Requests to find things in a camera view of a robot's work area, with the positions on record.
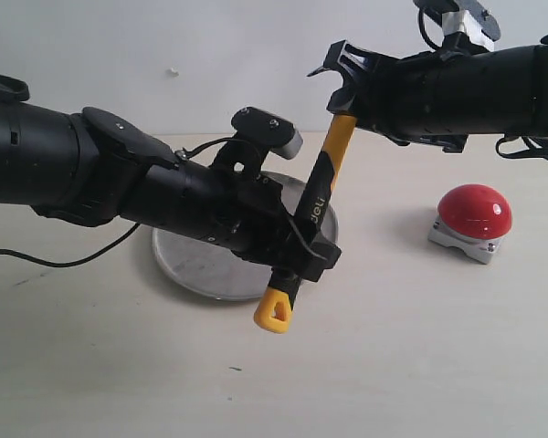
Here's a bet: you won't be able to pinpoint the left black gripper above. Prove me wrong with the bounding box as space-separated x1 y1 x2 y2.
118 163 342 286

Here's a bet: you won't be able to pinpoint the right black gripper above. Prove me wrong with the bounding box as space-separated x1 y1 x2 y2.
323 40 537 148

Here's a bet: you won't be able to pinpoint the yellow black claw hammer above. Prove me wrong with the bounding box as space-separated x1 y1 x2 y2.
254 67 357 334

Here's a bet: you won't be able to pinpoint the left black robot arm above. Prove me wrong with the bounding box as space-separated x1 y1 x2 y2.
0 75 341 282

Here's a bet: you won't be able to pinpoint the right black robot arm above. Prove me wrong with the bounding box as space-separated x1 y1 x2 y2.
321 36 548 153

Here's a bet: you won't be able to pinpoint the red dome push button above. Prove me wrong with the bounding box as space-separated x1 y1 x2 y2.
427 183 513 265

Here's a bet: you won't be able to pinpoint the round stainless steel plate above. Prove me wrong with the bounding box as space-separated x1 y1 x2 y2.
152 170 340 302

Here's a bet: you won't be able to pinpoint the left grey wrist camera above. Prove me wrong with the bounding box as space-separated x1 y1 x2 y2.
210 106 303 181

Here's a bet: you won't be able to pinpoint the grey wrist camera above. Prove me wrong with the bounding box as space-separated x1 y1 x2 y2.
413 0 501 55
210 106 303 181

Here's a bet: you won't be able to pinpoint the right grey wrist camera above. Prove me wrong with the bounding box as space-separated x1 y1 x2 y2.
413 0 501 55

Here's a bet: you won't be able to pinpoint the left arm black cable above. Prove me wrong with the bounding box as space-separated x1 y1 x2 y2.
0 139 238 268

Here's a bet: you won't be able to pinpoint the right arm black cables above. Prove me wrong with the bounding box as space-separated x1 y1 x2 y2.
417 6 548 166

